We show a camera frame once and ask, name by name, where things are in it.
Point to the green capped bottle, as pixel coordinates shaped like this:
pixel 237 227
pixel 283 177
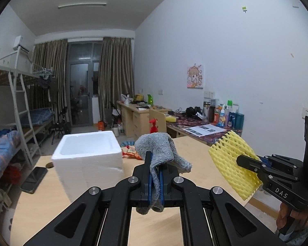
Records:
pixel 229 103

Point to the brown desk grommet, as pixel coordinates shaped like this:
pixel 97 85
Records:
pixel 49 165

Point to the yellow black device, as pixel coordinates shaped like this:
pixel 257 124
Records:
pixel 138 98

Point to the white foam box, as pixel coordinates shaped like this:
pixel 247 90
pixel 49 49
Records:
pixel 87 164

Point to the cartoon wall poster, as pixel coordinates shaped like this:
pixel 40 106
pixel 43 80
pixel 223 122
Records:
pixel 195 76

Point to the orange bag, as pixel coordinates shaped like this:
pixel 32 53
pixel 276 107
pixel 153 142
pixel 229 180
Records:
pixel 101 126

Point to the teal can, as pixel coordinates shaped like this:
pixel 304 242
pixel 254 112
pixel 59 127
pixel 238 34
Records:
pixel 239 121

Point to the dark blue plaid bedding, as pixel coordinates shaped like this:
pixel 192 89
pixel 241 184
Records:
pixel 41 116

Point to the blue striped cloth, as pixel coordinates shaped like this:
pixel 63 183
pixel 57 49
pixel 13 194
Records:
pixel 127 143

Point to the white kettle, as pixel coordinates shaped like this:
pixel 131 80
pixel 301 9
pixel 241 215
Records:
pixel 125 99

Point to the ceiling tube light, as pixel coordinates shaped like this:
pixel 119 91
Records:
pixel 82 5

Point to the white spray bottle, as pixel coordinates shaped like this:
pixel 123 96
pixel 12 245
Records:
pixel 222 117

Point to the white wall socket pair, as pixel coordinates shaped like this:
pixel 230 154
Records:
pixel 209 94

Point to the red cloth under bed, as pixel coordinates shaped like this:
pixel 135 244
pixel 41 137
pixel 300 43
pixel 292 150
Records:
pixel 11 173

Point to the glass balcony door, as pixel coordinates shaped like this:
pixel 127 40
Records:
pixel 82 82

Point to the white cabinet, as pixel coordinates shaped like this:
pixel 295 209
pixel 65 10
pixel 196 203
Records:
pixel 95 110

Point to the dark blue bottle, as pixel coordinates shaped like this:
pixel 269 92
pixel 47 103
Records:
pixel 231 120

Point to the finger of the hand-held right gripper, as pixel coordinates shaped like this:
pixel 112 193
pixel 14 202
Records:
pixel 249 162
pixel 265 161

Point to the orange snack packet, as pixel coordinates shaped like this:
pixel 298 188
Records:
pixel 129 155

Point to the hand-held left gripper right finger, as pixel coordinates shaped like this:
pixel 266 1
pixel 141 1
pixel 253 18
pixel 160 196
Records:
pixel 169 184

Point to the steel thermos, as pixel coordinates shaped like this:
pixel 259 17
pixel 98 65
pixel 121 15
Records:
pixel 206 110

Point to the black headphones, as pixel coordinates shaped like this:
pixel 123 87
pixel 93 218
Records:
pixel 192 112

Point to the black smartphone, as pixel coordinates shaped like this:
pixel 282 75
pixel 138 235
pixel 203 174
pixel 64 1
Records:
pixel 34 180

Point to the blue plaid quilt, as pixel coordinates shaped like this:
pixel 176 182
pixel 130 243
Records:
pixel 2 153

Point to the white air conditioner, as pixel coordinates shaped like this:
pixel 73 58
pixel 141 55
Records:
pixel 20 43

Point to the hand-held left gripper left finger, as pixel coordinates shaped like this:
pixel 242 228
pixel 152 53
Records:
pixel 143 182

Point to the person's right hand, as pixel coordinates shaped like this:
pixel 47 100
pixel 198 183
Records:
pixel 282 216

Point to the light wooden desk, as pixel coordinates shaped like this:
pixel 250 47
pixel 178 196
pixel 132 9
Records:
pixel 136 123

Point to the white bucket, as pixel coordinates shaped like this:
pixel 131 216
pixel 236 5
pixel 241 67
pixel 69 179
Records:
pixel 117 130

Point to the white bunk bed ladder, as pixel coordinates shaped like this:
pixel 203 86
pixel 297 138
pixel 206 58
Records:
pixel 23 112

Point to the black folding chair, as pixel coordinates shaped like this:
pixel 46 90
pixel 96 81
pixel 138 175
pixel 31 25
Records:
pixel 60 125

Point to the white metal bunk bed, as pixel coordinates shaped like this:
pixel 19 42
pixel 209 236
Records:
pixel 2 78

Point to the brown curtain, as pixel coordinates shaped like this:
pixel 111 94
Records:
pixel 54 64
pixel 115 74

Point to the grey sock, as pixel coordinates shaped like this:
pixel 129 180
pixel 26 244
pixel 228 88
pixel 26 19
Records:
pixel 156 146

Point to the green plastic bottle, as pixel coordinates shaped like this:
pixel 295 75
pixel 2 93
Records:
pixel 150 100

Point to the beige cloth under bed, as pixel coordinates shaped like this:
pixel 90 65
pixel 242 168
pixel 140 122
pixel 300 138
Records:
pixel 1 197

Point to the printed paper sheets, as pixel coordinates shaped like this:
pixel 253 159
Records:
pixel 202 130

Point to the yellow foam fruit net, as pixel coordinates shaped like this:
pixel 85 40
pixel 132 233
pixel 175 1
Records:
pixel 228 156

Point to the hanging dark clothes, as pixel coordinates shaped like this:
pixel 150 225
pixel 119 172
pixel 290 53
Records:
pixel 45 82

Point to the white lotion pump bottle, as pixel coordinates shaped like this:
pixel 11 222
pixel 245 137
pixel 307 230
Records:
pixel 153 128

